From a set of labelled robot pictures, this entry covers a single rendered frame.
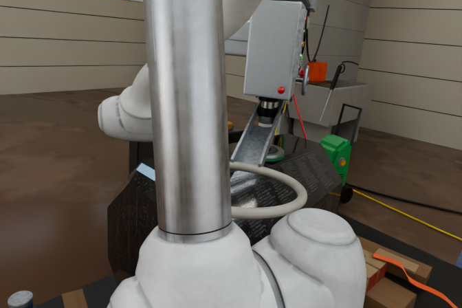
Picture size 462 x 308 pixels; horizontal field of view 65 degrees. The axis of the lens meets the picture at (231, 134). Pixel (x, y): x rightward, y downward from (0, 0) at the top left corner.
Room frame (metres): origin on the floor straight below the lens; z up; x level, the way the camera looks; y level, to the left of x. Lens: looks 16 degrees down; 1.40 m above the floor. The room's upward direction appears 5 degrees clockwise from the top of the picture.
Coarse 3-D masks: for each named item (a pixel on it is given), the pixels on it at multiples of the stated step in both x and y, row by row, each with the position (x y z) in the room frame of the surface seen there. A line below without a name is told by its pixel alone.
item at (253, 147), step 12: (252, 120) 1.63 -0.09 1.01; (276, 120) 1.62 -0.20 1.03; (252, 132) 1.59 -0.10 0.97; (264, 132) 1.59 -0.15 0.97; (240, 144) 1.41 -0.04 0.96; (252, 144) 1.49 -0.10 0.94; (264, 144) 1.49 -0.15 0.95; (240, 156) 1.40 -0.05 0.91; (252, 156) 1.40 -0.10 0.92; (264, 156) 1.34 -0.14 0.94
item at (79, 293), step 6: (66, 294) 1.54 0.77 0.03; (72, 294) 1.55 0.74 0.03; (78, 294) 1.55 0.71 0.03; (66, 300) 1.50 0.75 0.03; (72, 300) 1.51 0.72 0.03; (78, 300) 1.51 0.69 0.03; (84, 300) 1.51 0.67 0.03; (66, 306) 1.47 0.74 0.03; (72, 306) 1.47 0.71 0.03; (78, 306) 1.47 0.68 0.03; (84, 306) 1.48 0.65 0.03
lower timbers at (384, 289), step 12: (360, 240) 2.23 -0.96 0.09; (372, 252) 2.09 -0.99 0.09; (396, 252) 2.12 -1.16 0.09; (420, 264) 2.01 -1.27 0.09; (420, 276) 1.89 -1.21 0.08; (372, 288) 1.71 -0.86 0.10; (384, 288) 1.72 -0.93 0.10; (396, 288) 1.73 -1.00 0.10; (372, 300) 1.63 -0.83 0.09; (384, 300) 1.62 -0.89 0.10; (396, 300) 1.63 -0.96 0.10; (408, 300) 1.64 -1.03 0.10
